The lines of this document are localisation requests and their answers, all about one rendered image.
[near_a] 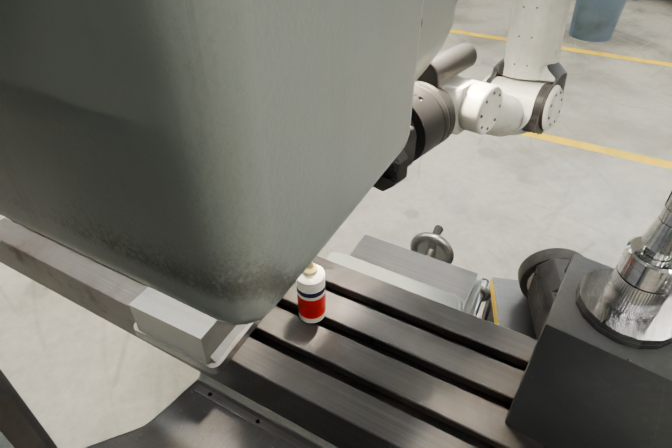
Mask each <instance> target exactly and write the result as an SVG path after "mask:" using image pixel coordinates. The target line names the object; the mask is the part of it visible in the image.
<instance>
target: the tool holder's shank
mask: <svg viewBox="0 0 672 448"><path fill-rule="evenodd" d="M642 242H643V243H644V246H643V249H644V251H645V252H646V254H647V255H649V256H650V257H652V258H654V259H656V260H660V261H669V260H671V259H672V191H671V193H670V195H669V197H668V199H667V201H666V203H665V205H664V206H663V208H662V210H661V212H660V214H659V215H658V217H657V218H656V219H655V220H654V222H653V223H652V224H651V225H650V227H649V228H648V229H647V230H646V232H645V233H644V234H643V235H642Z"/></svg>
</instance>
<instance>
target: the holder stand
mask: <svg viewBox="0 0 672 448"><path fill-rule="evenodd" d="M614 269H615V268H612V267H610V266H607V265H604V264H602V263H599V262H596V261H594V260H591V259H588V258H586V257H583V256H580V255H578V254H575V255H573V256H572V258H571V261H570V263H569V266H568V268H567V271H566V273H565V275H564V278H563V280H562V283H561V285H560V287H559V290H558V292H557V295H556V297H555V300H554V302H553V304H552V307H551V309H550V312H549V314H548V316H547V319H546V321H545V324H544V326H543V329H542V331H541V333H540V336H539V338H538V341H537V343H536V345H535V348H534V350H533V353H532V355H531V358H530V360H529V362H528V365H527V367H526V370H525V372H524V375H523V377H522V379H521V382H520V384H519V387H518V389H517V392H516V394H515V396H514V399H513V401H512V404H511V406H510V409H509V411H508V413H507V416H506V418H505V423H506V424H507V425H509V426H511V427H512V428H514V429H516V430H518V431H519V432H521V433H523V434H525V435H527V436H528V437H530V438H532V439H534V440H535V441H537V442H539V443H541V444H542V445H544V446H546V447H548V448H672V292H671V293H670V295H669V297H668V298H667V300H666V301H665V303H664V305H663V306H662V308H661V309H660V311H659V313H658V314H657V316H656V317H655V318H654V319H652V320H649V321H635V320H631V319H628V318H626V317H623V316H621V315H620V314H618V313H617V312H615V311H614V310H613V309H612V308H610V307H609V305H608V304H607V303H606V301H605V299H604V296H603V292H604V289H605V287H606V285H607V283H608V281H609V279H610V277H611V275H612V273H613V271H614Z"/></svg>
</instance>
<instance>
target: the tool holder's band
mask: <svg viewBox="0 0 672 448"><path fill-rule="evenodd" d="M643 246H644V243H643V242H642V236H638V237H634V238H632V239H630V240H629V241H628V243H627V245H626V247H625V249H624V256H625V258H626V260H627V261H628V262H629V264H630V265H631V266H633V267H634V268H635V269H637V270H638V271H640V272H641V273H643V274H646V275H648V276H650V277H654V278H657V279H663V280H672V259H671V260H669V261H660V260H656V259H654V258H652V257H650V256H649V255H647V254H646V252H645V251H644V249H643Z"/></svg>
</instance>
